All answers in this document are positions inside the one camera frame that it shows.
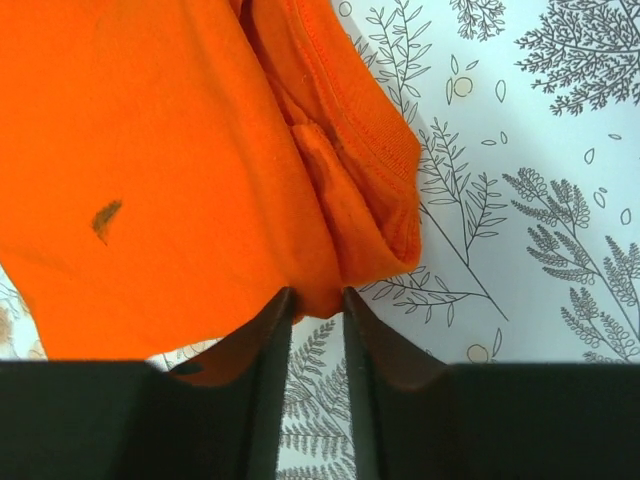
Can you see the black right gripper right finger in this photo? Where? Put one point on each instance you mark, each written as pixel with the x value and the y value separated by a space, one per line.
pixel 415 417

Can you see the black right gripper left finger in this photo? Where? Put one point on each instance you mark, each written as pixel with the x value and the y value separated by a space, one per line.
pixel 215 416

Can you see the orange t shirt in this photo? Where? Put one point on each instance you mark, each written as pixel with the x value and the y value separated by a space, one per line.
pixel 168 166

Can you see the floral patterned table mat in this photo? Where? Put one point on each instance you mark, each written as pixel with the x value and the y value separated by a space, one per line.
pixel 527 118

